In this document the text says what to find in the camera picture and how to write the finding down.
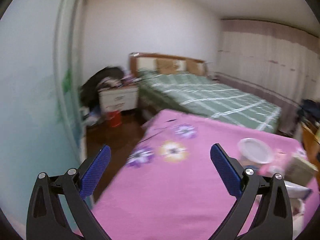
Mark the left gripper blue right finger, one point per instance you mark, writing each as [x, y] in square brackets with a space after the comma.
[229, 170]

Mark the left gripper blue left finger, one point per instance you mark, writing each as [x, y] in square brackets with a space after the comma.
[91, 171]

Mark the green beige cardboard box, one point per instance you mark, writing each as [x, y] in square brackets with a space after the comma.
[300, 171]

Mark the white yogurt cup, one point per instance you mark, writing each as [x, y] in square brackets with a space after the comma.
[254, 152]

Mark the pink strawberry milk carton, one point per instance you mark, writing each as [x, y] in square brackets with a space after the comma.
[277, 165]

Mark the pink floral table cloth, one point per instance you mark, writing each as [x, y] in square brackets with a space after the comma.
[168, 187]

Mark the white paper tissue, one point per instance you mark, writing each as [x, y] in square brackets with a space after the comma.
[298, 195]

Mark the red bucket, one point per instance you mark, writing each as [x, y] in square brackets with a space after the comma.
[113, 118]

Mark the sliding wardrobe door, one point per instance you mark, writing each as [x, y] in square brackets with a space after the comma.
[40, 122]

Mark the white nightstand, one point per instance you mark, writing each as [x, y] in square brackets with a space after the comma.
[122, 98]

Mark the wooden long cabinet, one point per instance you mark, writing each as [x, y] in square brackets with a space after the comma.
[310, 136]

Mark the black clothes pile on nightstand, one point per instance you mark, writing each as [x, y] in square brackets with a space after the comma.
[108, 77]

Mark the dark clothes pile on cabinet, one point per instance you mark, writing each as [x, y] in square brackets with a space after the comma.
[309, 110]

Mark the green plaid bed cover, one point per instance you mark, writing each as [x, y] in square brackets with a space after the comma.
[201, 96]

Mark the wooden bed with headboard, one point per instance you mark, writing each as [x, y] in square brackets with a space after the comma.
[148, 61]

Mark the brown right pillow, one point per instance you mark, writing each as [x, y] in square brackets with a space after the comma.
[193, 67]

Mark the brown pillow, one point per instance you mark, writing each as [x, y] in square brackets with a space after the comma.
[193, 67]
[167, 66]

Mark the pink white curtain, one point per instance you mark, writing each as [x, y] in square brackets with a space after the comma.
[275, 62]

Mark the brown left pillow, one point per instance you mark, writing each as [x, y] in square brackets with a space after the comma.
[167, 66]

